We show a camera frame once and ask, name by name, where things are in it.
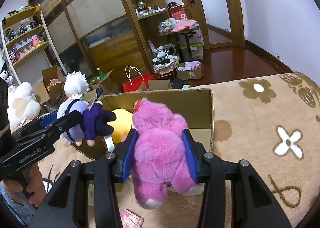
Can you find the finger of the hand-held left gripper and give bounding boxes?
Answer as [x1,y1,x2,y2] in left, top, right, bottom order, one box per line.
[14,111,62,138]
[19,111,83,143]

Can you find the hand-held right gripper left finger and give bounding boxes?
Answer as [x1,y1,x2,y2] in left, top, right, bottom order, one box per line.
[30,129,139,228]

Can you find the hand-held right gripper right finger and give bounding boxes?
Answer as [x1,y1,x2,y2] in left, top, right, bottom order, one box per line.
[182,128,292,228]

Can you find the purple dressed plush doll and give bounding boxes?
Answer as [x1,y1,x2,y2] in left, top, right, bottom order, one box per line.
[56,93,117,147]

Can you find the pink plush bear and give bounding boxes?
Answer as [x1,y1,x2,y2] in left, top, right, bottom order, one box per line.
[131,97,204,210]

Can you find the yellow plush toy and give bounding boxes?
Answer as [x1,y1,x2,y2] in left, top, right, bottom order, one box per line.
[107,108,134,143]

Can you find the person's left hand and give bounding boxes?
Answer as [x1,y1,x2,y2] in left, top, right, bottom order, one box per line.
[4,161,48,207]

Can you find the cream fluffy plush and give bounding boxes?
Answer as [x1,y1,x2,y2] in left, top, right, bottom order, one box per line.
[7,81,42,131]

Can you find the white haired plush head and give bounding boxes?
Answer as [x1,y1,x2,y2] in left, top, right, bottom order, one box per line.
[64,71,90,98]

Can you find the cardboard box with trinkets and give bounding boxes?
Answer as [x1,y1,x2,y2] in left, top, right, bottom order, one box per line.
[32,65,67,104]

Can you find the cardboard box with bottles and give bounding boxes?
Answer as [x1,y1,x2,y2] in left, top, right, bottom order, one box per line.
[89,69,120,96]

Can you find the person's light blue clothing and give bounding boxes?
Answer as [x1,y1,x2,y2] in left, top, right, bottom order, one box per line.
[0,183,34,227]

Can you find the green bottle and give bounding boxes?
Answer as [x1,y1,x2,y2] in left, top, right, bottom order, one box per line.
[96,67,107,81]

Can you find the pink packaged doll clothes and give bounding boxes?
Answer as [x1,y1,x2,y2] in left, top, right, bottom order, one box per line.
[119,209,144,228]

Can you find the black and white bunny plush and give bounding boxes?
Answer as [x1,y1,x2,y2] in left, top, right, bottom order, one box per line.
[0,61,14,84]

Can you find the red paper bag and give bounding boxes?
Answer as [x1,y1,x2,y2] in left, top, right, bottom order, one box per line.
[122,66,155,92]

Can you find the flat cardboard flap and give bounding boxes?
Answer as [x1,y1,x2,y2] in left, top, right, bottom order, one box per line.
[147,79,173,91]

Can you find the small cardboard box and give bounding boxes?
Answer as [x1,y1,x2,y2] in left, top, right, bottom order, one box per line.
[176,61,203,79]

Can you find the wicker basket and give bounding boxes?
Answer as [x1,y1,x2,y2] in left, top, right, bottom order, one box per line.
[152,54,180,75]

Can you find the row of dark figurines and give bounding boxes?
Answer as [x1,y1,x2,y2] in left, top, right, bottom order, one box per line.
[4,20,43,40]

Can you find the plastic storage bin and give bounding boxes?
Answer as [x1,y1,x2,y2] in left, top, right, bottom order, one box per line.
[179,28,204,61]

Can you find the white shelf rack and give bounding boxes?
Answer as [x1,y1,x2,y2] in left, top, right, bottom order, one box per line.
[0,4,68,86]

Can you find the striped plush toy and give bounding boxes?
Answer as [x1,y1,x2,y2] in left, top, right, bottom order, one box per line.
[154,45,175,59]

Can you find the wooden wardrobe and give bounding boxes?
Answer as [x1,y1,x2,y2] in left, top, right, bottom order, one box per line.
[26,0,150,93]

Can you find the small wooden table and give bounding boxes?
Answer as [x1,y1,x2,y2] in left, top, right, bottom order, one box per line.
[157,26,200,61]

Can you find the pink cloth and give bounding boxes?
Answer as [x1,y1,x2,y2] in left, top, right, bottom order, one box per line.
[171,19,199,32]

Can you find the clear desk organizer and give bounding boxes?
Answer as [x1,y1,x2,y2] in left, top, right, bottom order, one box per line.
[158,18,177,33]

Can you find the group of small bottles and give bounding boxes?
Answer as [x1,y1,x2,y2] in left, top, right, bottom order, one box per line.
[135,0,168,17]

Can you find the red box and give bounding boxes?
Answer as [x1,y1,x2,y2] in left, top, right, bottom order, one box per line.
[167,5,188,20]

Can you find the wooden door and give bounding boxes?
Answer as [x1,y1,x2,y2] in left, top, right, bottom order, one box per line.
[172,0,247,50]

